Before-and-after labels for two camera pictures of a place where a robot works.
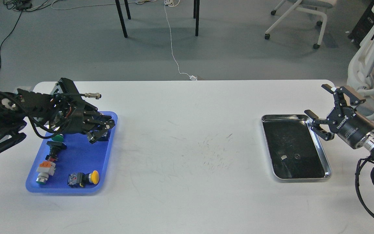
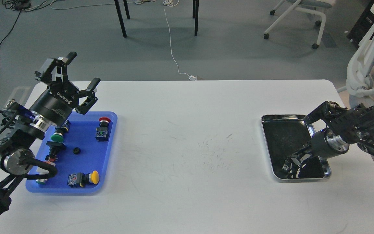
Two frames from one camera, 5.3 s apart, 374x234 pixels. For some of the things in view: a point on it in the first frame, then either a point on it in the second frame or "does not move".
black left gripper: [76, 120] -> [55, 103]
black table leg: [197, 15] does not move
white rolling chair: [317, 6] does not move
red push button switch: [102, 135] does not move
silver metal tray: [295, 150] does not move
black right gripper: [351, 128] -> [327, 144]
